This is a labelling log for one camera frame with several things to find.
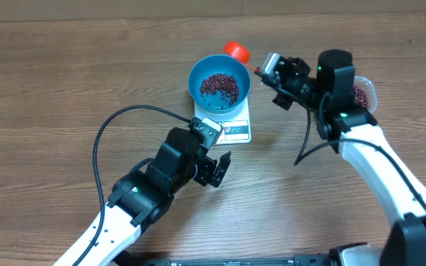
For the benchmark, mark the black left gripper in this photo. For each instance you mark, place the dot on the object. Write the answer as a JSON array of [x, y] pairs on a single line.
[[206, 176]]

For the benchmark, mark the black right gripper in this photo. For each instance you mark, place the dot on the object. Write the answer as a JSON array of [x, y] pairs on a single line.
[[304, 69]]

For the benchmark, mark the red scoop with blue handle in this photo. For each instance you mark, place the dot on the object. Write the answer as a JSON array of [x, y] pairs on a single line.
[[239, 53]]

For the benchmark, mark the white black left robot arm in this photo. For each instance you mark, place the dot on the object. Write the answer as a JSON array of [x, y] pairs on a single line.
[[144, 195]]

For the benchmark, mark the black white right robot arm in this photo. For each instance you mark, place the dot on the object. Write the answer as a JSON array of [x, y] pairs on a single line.
[[352, 131]]

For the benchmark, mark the white digital kitchen scale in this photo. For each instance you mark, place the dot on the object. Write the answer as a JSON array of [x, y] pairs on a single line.
[[236, 124]]

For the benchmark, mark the red beans in bowl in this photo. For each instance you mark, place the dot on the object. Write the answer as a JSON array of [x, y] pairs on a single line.
[[223, 84]]

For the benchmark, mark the blue bowl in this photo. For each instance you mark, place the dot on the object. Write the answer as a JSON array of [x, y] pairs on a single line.
[[214, 64]]

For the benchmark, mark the clear plastic container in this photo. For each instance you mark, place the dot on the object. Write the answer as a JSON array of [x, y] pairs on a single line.
[[370, 90]]

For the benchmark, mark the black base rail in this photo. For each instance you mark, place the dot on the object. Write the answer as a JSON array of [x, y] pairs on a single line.
[[127, 259]]

